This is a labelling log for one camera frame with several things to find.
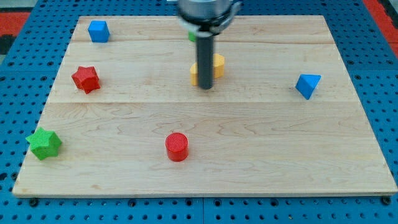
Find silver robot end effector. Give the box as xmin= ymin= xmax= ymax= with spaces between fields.
xmin=177 ymin=0 xmax=242 ymax=34

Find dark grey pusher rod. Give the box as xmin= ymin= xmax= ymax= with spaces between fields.
xmin=195 ymin=31 xmax=214 ymax=90

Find blue triangle block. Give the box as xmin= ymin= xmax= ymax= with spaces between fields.
xmin=295 ymin=74 xmax=322 ymax=100

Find yellow hexagon block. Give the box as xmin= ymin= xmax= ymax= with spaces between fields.
xmin=190 ymin=54 xmax=225 ymax=86

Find green block behind pusher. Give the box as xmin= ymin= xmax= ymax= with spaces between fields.
xmin=188 ymin=32 xmax=196 ymax=42

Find blue cube block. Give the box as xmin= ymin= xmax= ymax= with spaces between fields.
xmin=88 ymin=21 xmax=110 ymax=43

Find red cylinder block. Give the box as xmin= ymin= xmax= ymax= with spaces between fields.
xmin=165 ymin=133 xmax=188 ymax=162

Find wooden board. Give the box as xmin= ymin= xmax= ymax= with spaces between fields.
xmin=12 ymin=16 xmax=397 ymax=198

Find red star block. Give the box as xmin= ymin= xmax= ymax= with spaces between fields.
xmin=72 ymin=66 xmax=101 ymax=94

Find green star block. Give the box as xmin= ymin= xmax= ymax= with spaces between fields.
xmin=25 ymin=127 xmax=62 ymax=161

